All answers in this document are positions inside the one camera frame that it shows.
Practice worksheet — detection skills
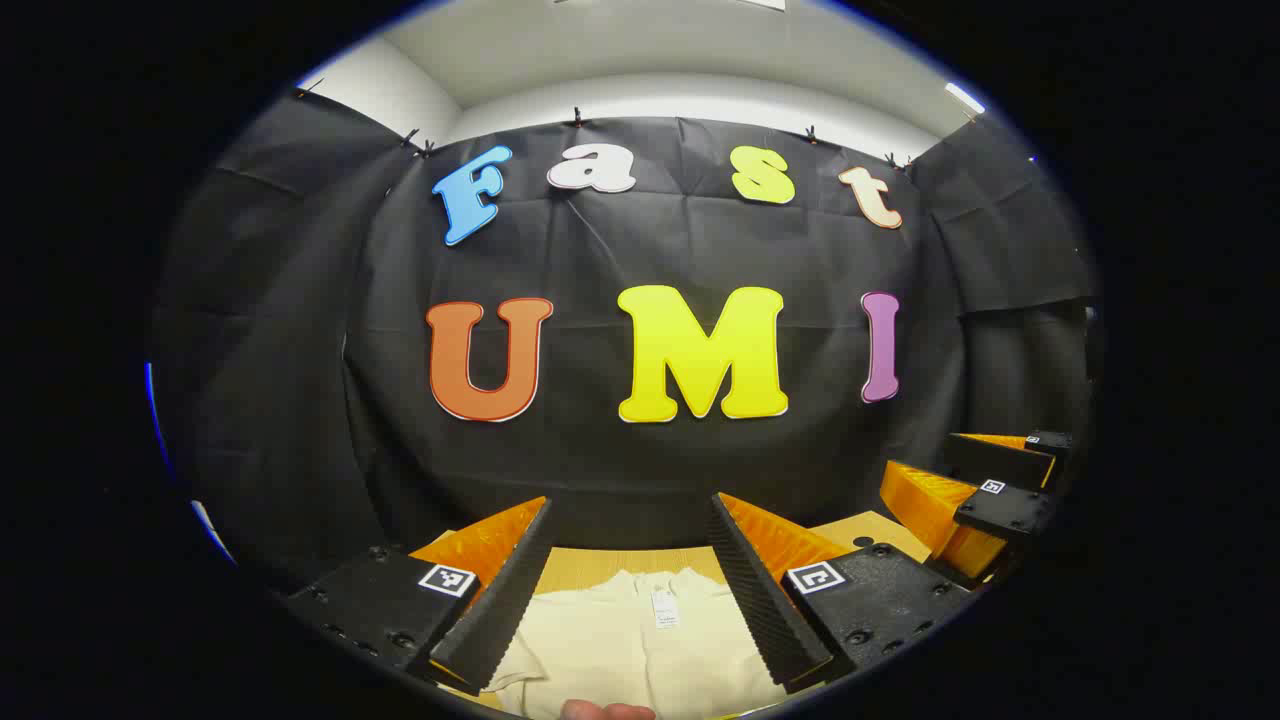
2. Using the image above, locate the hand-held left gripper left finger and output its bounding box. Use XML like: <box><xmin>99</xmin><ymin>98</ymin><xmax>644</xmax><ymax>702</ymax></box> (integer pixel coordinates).
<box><xmin>283</xmin><ymin>495</ymin><xmax>554</xmax><ymax>698</ymax></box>

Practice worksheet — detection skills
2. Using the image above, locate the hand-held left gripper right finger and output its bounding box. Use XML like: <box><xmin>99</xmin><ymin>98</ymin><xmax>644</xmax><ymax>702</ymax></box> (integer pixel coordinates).
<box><xmin>708</xmin><ymin>492</ymin><xmax>979</xmax><ymax>696</ymax></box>

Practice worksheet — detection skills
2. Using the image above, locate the black backdrop cloth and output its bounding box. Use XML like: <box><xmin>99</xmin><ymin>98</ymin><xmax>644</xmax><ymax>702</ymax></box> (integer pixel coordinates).
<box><xmin>150</xmin><ymin>88</ymin><xmax>1101</xmax><ymax>601</ymax></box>

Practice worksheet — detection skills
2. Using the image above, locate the cream sweatshirt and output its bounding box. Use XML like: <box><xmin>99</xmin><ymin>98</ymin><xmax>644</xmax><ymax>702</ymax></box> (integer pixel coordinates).
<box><xmin>485</xmin><ymin>567</ymin><xmax>791</xmax><ymax>720</ymax></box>

